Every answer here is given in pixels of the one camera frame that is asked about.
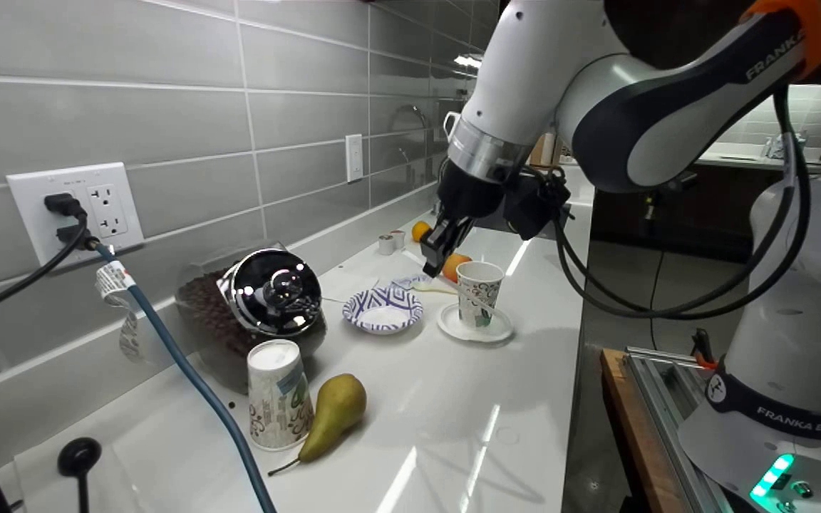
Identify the glass jar with chrome lid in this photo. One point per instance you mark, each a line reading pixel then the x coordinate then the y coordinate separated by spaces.
pixel 271 292

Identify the blue patterned paper plate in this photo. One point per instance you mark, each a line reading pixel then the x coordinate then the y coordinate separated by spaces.
pixel 405 281

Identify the white switch plate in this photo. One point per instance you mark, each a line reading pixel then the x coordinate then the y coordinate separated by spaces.
pixel 354 158

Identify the upright patterned paper cup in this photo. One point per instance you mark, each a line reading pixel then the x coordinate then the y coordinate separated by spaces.
pixel 480 292

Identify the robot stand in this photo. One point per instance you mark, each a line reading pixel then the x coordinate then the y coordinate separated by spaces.
pixel 656 420

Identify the small white pod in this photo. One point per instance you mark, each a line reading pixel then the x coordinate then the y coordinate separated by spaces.
pixel 399 238
pixel 385 244

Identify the white wall socket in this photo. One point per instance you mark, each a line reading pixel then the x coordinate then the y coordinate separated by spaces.
pixel 97 206

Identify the orange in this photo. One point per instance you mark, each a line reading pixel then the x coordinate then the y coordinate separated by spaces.
pixel 455 265
pixel 420 231

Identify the upturned patterned paper cup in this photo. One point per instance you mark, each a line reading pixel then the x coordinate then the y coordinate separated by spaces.
pixel 279 399

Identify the dark cabinet with counter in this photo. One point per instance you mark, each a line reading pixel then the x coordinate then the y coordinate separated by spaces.
pixel 695 214

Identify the green pear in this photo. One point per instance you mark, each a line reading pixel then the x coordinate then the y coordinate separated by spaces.
pixel 336 413

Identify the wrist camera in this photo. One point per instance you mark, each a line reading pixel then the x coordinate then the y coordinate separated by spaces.
pixel 533 203

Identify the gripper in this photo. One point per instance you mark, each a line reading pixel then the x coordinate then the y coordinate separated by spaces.
pixel 469 192

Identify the blue patterned paper bowl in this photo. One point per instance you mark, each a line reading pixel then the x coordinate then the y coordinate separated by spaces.
pixel 382 313

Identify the white plastic cup lid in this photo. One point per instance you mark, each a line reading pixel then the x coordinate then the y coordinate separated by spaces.
pixel 453 324

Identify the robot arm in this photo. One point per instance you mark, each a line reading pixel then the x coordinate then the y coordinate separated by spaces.
pixel 524 64

